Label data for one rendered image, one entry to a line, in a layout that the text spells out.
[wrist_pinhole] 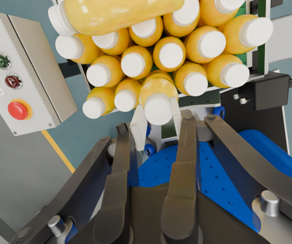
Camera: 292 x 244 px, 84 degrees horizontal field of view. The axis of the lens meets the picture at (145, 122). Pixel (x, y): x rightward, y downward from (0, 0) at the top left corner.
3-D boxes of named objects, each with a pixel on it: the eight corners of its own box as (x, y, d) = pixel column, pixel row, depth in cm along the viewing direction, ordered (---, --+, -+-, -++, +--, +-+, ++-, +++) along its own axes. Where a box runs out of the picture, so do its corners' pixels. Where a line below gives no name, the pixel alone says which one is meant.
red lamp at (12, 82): (12, 88, 29) (7, 90, 28) (6, 76, 29) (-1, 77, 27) (23, 85, 29) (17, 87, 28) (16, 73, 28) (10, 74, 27)
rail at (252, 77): (104, 111, 46) (100, 114, 43) (103, 108, 46) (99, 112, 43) (257, 76, 39) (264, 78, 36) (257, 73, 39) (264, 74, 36)
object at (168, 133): (162, 125, 49) (163, 147, 37) (161, 117, 48) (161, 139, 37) (196, 118, 47) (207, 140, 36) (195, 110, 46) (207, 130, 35)
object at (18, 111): (18, 119, 32) (13, 122, 31) (7, 102, 31) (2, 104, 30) (34, 116, 31) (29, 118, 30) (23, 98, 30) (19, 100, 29)
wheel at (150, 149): (153, 161, 47) (158, 158, 48) (149, 148, 46) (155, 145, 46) (145, 156, 51) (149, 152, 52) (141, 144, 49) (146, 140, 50)
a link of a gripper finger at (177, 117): (173, 116, 15) (181, 115, 15) (170, 97, 21) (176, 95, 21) (178, 144, 16) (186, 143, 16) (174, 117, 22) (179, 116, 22)
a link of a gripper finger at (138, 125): (144, 150, 17) (137, 151, 17) (147, 123, 23) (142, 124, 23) (136, 124, 16) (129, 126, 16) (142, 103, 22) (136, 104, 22)
